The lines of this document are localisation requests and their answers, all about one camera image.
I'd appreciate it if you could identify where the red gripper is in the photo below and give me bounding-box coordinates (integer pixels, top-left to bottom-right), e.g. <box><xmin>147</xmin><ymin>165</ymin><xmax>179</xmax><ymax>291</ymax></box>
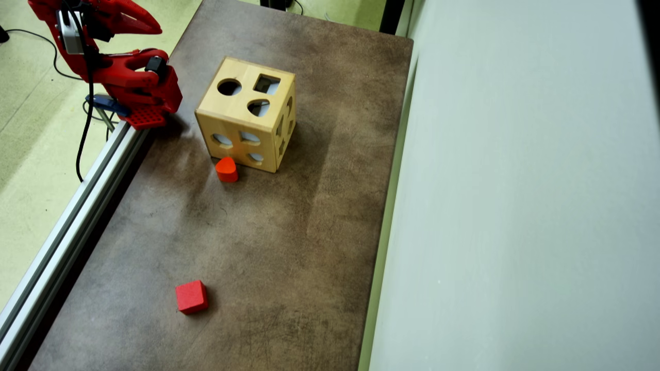
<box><xmin>80</xmin><ymin>0</ymin><xmax>163</xmax><ymax>44</ymax></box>

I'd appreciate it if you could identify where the wooden shape sorter box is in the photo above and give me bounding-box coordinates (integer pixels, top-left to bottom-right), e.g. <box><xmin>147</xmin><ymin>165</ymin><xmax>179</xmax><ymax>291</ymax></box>
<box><xmin>194</xmin><ymin>56</ymin><xmax>297</xmax><ymax>174</ymax></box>

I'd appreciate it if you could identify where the blue table clamp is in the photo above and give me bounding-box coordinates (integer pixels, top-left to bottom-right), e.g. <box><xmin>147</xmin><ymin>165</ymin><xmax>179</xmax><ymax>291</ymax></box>
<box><xmin>85</xmin><ymin>94</ymin><xmax>129</xmax><ymax>133</ymax></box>

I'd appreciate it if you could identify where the black stand foot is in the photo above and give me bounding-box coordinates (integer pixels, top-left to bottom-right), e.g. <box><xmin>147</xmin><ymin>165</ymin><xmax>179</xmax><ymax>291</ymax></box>
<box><xmin>259</xmin><ymin>0</ymin><xmax>305</xmax><ymax>15</ymax></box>

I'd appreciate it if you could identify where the orange rounded triangle block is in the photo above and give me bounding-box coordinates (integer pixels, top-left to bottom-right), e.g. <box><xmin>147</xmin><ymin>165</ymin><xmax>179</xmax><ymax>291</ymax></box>
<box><xmin>214</xmin><ymin>156</ymin><xmax>239</xmax><ymax>183</ymax></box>

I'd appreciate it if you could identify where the red cube block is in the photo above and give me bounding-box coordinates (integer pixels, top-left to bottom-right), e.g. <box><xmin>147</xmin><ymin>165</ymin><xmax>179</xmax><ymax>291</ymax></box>
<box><xmin>175</xmin><ymin>280</ymin><xmax>210</xmax><ymax>315</ymax></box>

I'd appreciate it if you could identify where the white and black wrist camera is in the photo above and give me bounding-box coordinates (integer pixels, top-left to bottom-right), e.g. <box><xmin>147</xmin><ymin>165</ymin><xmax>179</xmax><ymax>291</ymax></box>
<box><xmin>57</xmin><ymin>8</ymin><xmax>84</xmax><ymax>56</ymax></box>

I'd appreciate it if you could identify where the black floor cable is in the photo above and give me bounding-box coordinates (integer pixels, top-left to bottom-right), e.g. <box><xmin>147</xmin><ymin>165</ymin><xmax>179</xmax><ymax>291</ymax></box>
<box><xmin>4</xmin><ymin>28</ymin><xmax>86</xmax><ymax>82</ymax></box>

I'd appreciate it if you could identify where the black camera cable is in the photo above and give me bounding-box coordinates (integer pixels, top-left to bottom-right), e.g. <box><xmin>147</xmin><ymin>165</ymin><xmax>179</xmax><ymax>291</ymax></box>
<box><xmin>64</xmin><ymin>4</ymin><xmax>94</xmax><ymax>184</ymax></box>

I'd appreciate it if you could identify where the aluminium extrusion rail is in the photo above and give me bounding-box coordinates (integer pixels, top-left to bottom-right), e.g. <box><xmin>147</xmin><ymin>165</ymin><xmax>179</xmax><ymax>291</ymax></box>
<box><xmin>0</xmin><ymin>121</ymin><xmax>150</xmax><ymax>371</ymax></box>

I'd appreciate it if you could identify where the dark vertical post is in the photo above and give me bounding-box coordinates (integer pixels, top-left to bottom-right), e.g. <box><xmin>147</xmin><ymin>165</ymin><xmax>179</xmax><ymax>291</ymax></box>
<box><xmin>379</xmin><ymin>0</ymin><xmax>408</xmax><ymax>36</ymax></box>

